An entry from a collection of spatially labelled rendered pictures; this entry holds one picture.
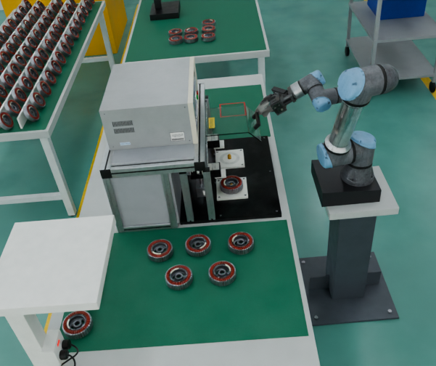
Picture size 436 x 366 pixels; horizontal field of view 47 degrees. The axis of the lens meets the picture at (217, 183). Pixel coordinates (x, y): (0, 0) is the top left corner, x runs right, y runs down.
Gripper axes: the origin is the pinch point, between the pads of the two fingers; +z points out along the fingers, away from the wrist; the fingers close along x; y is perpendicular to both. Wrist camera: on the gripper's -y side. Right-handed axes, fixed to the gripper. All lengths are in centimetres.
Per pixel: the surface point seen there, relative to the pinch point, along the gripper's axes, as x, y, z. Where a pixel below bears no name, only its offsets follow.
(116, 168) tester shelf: -36, 45, 51
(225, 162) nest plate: 15.0, 2.6, 28.7
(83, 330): -14, 100, 78
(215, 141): 0.8, 2.5, 25.8
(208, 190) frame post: -3, 43, 28
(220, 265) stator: 12, 73, 33
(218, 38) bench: 18, -164, 31
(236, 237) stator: 16, 57, 26
